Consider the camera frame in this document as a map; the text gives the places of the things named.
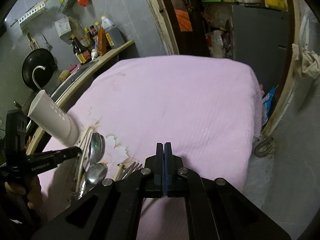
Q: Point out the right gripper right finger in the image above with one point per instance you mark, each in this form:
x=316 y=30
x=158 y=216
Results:
x=172 y=164

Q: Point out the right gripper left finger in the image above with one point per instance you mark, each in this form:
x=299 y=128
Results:
x=155 y=179

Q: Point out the steel fork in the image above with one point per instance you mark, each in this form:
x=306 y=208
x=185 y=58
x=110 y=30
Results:
x=132 y=168

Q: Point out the steel spoon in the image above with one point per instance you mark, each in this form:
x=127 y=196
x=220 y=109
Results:
x=95 y=175
x=96 y=150

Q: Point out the white plastic utensil basket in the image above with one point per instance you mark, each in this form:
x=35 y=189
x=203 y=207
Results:
x=52 y=119

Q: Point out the wooden chopstick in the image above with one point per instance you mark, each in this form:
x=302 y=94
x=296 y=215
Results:
x=83 y=145

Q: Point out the left hand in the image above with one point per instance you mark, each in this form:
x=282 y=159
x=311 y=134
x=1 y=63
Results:
x=32 y=194

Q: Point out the pink table cloth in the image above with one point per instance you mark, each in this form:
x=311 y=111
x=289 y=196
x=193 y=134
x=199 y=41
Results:
x=208 y=109

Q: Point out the black wok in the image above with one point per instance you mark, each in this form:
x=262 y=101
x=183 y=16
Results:
x=38 y=68

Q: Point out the steel sink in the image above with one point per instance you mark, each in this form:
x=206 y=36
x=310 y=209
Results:
x=75 y=74

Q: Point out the dark soy sauce bottle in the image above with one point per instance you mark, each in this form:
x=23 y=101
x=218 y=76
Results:
x=82 y=53

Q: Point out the dark grey cabinet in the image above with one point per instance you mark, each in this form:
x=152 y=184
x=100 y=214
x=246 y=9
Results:
x=260 y=39

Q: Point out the white knotted rag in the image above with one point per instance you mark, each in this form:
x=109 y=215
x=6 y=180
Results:
x=306 y=63

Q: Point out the yellow container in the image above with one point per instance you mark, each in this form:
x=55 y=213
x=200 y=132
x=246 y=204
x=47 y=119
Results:
x=276 y=4

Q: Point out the white wall rack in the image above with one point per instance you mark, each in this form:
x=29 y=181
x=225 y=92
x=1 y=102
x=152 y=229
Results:
x=32 y=13

